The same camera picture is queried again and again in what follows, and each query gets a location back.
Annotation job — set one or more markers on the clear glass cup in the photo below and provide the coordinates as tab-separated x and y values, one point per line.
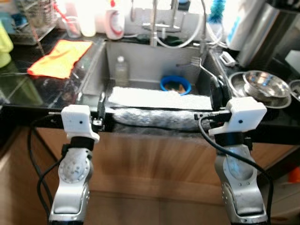
71	29

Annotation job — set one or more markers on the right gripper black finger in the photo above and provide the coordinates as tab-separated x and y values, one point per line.
219	93

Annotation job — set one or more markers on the wide steel basin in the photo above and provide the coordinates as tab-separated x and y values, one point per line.
295	91
236	89

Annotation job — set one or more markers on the white plastic bottle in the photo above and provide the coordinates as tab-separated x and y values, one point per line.
87	23

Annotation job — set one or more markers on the white paper package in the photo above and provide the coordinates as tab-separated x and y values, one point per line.
241	28

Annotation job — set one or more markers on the red plastic stick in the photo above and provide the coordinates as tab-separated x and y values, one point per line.
61	11

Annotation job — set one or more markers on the orange cloth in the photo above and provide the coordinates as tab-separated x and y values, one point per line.
58	58

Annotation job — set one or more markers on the small orange object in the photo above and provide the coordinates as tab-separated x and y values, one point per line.
294	174

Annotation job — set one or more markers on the lime green container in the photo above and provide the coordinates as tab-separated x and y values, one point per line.
4	42

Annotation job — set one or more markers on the stainless steel sink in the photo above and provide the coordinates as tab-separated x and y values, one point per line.
140	65

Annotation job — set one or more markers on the small white plastic clip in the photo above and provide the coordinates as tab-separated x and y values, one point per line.
228	58

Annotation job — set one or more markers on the white drawer unit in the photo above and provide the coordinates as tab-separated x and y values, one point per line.
286	201

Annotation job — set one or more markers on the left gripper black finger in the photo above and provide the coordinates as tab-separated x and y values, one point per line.
101	105

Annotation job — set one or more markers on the blue plastic bowl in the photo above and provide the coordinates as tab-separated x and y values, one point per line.
162	84

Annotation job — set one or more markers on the clear plastic bottle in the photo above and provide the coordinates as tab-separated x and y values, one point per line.
121	75

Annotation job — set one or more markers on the white washing machine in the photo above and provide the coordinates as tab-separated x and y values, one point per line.
294	61

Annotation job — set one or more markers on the white red dish soap bottle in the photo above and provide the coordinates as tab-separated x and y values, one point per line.
114	26

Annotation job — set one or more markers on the wooden sink cabinet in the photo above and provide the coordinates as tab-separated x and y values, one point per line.
150	159

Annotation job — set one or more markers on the chrome sink faucet with sprayer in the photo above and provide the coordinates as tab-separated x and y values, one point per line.
153	28

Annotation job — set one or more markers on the blue bottle brush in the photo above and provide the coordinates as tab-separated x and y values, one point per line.
217	14

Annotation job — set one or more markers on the deep steel bowl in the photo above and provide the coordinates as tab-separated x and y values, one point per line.
267	86

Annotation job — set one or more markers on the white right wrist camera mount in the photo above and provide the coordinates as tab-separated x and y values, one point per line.
243	115

